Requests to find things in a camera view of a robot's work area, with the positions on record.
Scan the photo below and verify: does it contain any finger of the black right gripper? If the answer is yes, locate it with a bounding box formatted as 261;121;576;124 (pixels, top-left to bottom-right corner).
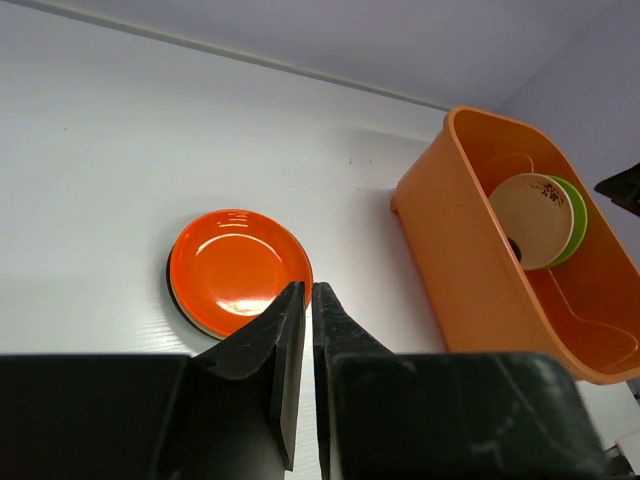
595;163;640;216

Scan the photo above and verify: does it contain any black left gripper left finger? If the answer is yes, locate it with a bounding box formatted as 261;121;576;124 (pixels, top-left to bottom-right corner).
1;282;306;479

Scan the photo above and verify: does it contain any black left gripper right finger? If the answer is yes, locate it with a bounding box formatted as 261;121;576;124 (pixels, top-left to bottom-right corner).
311;283;610;479

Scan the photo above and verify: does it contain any cream floral plate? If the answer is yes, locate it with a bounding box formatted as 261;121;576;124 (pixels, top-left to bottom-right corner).
168;269;226;342
489;172;575;270

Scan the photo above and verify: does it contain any orange plate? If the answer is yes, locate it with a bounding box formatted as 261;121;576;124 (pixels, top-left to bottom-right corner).
171;209;313;338

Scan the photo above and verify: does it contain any blue patterned plate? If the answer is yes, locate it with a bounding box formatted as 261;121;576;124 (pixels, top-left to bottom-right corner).
165;248;199;330

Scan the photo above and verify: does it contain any orange plastic dish rack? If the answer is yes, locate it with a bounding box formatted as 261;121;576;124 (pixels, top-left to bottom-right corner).
391;106;639;384

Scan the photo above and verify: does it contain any green plate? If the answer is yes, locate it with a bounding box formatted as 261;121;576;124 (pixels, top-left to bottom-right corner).
548;175;589;268

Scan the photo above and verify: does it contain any aluminium table edge rail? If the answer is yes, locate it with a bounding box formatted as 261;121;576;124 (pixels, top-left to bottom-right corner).
0;0;451;111

